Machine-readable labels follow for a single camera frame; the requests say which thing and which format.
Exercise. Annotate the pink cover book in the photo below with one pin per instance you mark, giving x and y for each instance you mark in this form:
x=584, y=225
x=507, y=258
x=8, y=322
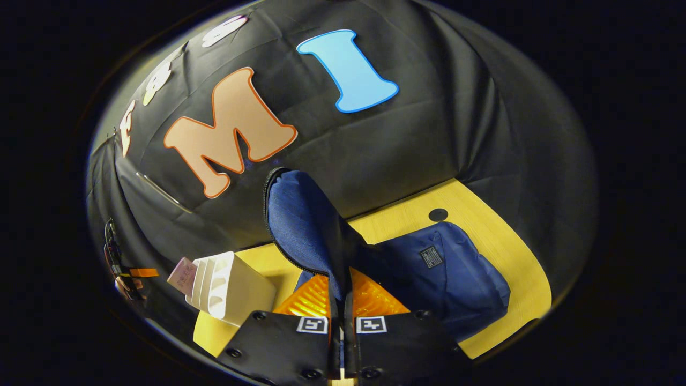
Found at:
x=182, y=274

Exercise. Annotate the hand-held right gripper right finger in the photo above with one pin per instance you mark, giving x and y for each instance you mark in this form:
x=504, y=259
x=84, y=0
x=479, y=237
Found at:
x=349, y=348

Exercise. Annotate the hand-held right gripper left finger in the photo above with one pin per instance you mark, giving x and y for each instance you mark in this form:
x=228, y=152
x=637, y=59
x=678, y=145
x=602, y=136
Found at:
x=334, y=348

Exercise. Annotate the white bookshelf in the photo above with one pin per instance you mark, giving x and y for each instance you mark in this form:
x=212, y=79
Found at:
x=241, y=292

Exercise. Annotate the black backdrop cloth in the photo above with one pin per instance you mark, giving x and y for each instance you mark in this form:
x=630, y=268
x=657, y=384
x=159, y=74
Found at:
x=402, y=139

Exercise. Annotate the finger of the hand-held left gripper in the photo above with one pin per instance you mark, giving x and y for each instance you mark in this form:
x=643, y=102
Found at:
x=144, y=272

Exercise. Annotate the blue schoolbag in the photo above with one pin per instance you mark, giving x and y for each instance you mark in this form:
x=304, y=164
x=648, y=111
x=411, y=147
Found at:
x=305, y=220

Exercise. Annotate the black round table grommet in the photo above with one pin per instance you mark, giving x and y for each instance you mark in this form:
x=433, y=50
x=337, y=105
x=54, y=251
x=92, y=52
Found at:
x=438, y=215

